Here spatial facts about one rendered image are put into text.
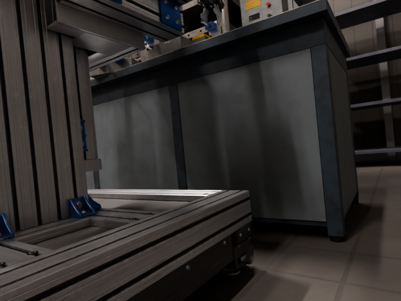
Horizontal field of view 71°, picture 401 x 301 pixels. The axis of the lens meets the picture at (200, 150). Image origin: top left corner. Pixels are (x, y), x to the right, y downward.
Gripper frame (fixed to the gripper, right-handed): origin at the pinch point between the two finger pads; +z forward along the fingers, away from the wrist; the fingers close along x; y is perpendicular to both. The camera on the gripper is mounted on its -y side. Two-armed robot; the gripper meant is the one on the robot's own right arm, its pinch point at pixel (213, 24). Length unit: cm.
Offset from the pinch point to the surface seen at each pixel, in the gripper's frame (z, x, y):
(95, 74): 15, -60, 24
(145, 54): 8.8, -32.7, 14.3
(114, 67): 13, -49, 21
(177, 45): 10.4, -12.2, 14.3
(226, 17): -31, -22, -61
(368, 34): -60, 55, -289
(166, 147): 57, -23, 16
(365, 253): 95, 57, 23
